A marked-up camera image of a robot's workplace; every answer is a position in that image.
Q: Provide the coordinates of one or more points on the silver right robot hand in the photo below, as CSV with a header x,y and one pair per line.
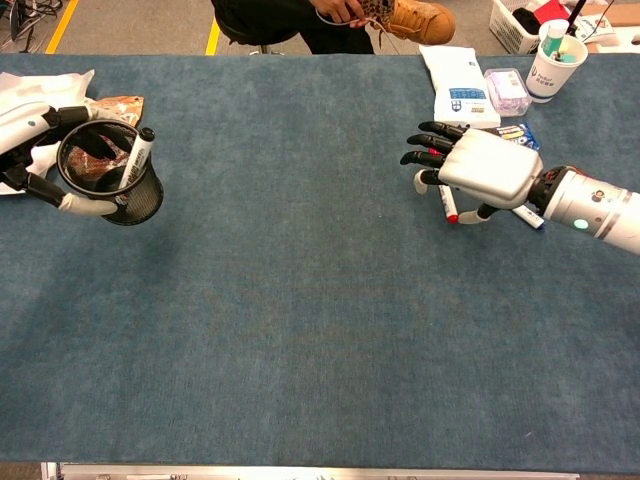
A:
x,y
490,167

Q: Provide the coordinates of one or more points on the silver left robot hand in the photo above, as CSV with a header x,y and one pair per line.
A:
x,y
20,127

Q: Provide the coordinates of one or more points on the red cap whiteboard marker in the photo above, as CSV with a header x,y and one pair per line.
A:
x,y
448,202

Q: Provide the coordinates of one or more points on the blue cap whiteboard marker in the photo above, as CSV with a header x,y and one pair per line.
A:
x,y
530,216

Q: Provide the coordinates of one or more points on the black cap whiteboard marker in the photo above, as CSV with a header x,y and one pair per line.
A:
x,y
140,152

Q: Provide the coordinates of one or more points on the black mesh pen cup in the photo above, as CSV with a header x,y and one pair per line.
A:
x,y
145,200

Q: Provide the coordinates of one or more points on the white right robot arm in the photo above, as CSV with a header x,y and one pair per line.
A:
x,y
595,210

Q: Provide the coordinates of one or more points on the bystander bare hand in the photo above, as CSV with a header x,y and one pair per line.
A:
x,y
335,9

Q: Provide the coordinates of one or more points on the blue cookie pack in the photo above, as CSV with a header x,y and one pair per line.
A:
x,y
520,135

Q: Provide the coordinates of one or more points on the white plastic bag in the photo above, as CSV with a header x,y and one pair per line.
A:
x,y
50,87

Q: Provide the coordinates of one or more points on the clear box purple contents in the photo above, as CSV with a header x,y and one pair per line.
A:
x,y
507,90

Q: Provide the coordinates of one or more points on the white blue tissue pack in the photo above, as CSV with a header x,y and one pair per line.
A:
x,y
457,85

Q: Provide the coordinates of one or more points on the white paper cup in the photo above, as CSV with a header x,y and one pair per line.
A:
x,y
547,80

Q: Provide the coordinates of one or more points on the orange peanut snack pouch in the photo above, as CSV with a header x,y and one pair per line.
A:
x,y
125,107

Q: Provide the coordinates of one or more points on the white plastic basket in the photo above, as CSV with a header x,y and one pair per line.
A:
x,y
505,25

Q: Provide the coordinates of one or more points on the white green tube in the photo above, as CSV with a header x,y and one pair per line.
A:
x,y
552,35

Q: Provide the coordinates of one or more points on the black item in basket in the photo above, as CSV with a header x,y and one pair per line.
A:
x,y
525,20

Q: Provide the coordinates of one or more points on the tan leather boot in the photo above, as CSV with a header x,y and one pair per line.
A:
x,y
425,22

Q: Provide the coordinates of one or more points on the red item in basket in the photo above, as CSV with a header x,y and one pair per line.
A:
x,y
550,10

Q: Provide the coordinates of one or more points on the white printed package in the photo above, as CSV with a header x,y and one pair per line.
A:
x,y
597,27

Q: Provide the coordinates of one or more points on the brown cardboard box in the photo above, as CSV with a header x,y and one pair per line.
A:
x,y
620,15

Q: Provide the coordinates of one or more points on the blue felt table cloth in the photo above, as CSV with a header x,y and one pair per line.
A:
x,y
320,325

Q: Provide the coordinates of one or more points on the black round stool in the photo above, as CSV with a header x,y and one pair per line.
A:
x,y
235,32

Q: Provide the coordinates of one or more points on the person black trousers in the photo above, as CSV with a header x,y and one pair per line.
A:
x,y
280,15

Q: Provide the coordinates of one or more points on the aluminium table edge rail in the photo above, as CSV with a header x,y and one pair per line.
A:
x,y
300,472

